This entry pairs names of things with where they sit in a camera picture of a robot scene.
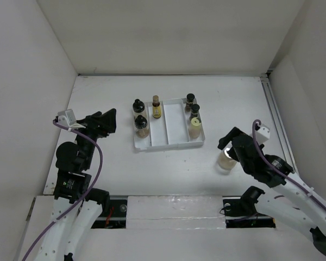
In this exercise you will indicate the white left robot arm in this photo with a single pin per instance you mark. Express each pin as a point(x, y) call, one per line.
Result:
point(76, 201)

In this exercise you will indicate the black cap cream bottle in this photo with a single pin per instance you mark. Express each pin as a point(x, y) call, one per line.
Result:
point(139, 108)

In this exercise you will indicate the white divided organizer tray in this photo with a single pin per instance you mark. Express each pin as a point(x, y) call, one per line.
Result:
point(171, 131)

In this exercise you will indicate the small brown spice jar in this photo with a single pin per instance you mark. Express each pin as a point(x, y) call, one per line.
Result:
point(190, 98)

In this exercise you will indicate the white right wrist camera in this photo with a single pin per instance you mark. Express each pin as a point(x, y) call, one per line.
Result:
point(261, 133)

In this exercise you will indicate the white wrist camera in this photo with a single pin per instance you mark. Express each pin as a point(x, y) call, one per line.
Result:
point(261, 133)
point(66, 118)

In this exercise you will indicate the yellow cap powder bottle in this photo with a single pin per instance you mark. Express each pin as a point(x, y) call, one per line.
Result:
point(195, 128)

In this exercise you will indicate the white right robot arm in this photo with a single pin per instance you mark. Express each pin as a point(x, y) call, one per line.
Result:
point(307, 212)

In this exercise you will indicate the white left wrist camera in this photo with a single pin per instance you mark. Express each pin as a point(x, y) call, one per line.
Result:
point(66, 118)

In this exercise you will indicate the yellow sauce bottle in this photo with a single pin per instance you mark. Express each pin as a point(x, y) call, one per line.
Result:
point(156, 107)

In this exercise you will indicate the black cap brown bottle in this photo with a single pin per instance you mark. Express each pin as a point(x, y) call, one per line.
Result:
point(141, 125)

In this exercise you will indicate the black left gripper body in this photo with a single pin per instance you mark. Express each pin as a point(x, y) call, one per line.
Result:
point(97, 131)

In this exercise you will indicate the large clear glass jar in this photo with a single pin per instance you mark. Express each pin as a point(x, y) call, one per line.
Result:
point(225, 161)

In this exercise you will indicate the aluminium side rail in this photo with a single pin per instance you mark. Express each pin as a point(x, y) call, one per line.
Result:
point(278, 123)

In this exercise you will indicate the black cap spice jar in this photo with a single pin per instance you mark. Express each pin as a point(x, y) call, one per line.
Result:
point(194, 111)

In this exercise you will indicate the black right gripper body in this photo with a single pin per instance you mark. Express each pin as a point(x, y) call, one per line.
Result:
point(246, 167)

